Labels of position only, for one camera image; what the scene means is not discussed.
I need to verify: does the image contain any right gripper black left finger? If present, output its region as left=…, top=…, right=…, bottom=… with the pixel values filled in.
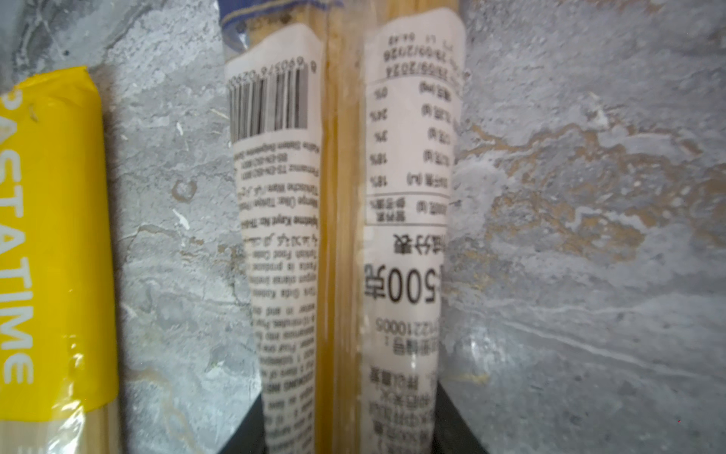
left=219, top=395, right=267, bottom=454

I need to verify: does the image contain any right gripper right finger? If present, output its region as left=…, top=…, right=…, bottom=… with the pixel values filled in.
left=432, top=382, right=489, bottom=454

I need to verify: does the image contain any yellow Pastatime spaghetti bag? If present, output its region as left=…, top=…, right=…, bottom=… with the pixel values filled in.
left=1, top=67, right=122, bottom=453

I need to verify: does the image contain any dark blue spaghetti bag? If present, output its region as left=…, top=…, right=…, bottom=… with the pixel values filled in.
left=219, top=1, right=466, bottom=453

